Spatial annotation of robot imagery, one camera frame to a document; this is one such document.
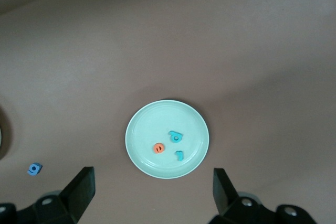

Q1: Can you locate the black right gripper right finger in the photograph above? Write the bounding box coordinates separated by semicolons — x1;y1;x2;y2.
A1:
207;167;316;224

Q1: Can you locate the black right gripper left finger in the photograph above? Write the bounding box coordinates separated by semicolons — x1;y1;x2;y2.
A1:
0;166;96;224

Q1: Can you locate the teal letter p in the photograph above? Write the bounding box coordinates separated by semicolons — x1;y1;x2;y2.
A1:
167;130;184;144

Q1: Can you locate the orange letter e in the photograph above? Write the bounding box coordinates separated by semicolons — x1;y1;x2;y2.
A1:
153;142;166;154

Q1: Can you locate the blue letter g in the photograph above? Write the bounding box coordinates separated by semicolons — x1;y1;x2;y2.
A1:
27;163;43;177

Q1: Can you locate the light green plate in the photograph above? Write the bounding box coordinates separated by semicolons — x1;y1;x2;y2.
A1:
125;100;211;179

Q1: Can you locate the brown table cover sheet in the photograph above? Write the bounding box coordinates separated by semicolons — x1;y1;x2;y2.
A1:
0;0;336;224

